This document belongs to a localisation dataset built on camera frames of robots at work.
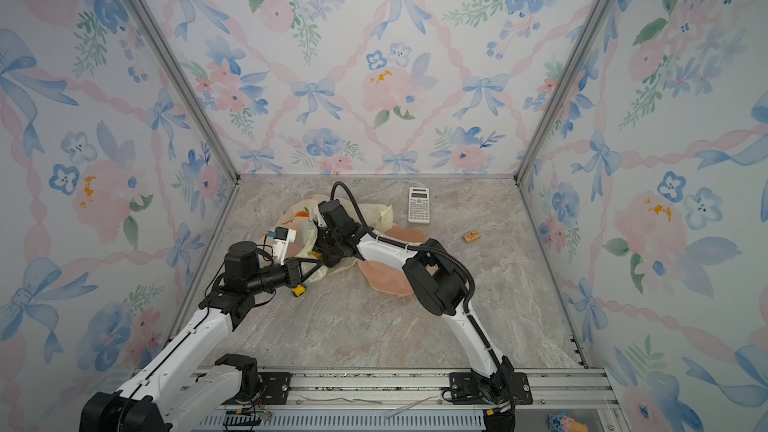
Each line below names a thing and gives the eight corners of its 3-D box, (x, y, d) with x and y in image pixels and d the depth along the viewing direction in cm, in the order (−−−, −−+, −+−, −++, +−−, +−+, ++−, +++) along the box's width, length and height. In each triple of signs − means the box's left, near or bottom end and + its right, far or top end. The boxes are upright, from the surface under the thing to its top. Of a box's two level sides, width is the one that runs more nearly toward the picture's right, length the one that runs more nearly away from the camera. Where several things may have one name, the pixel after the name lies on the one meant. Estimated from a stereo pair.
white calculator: (408, 223, 109) (409, 220, 107) (407, 191, 119) (407, 187, 117) (432, 223, 109) (432, 220, 107) (428, 191, 119) (429, 187, 117)
